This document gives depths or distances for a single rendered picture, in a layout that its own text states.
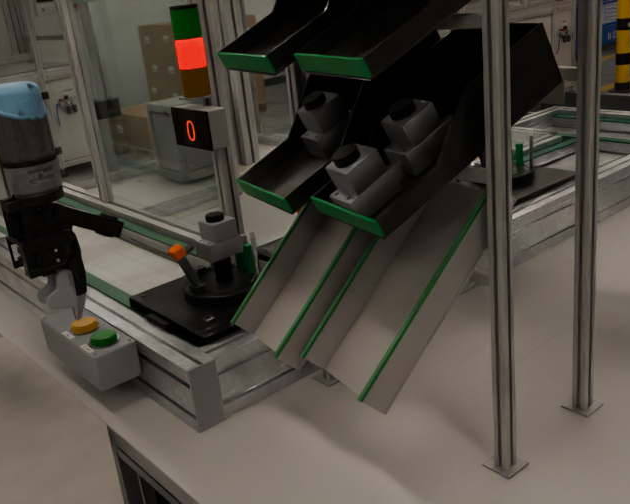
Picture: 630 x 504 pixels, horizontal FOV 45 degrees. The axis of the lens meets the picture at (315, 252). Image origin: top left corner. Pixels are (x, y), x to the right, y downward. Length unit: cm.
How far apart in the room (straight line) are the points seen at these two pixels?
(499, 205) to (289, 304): 34
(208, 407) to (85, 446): 18
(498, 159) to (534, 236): 78
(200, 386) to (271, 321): 14
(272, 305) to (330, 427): 19
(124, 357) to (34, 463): 19
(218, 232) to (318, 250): 23
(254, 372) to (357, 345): 25
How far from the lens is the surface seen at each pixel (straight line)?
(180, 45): 137
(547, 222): 160
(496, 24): 78
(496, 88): 79
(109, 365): 116
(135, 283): 151
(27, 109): 111
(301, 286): 101
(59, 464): 112
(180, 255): 118
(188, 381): 106
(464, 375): 116
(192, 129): 139
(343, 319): 93
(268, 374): 114
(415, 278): 90
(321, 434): 105
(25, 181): 113
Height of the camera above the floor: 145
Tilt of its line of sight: 21 degrees down
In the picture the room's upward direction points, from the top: 7 degrees counter-clockwise
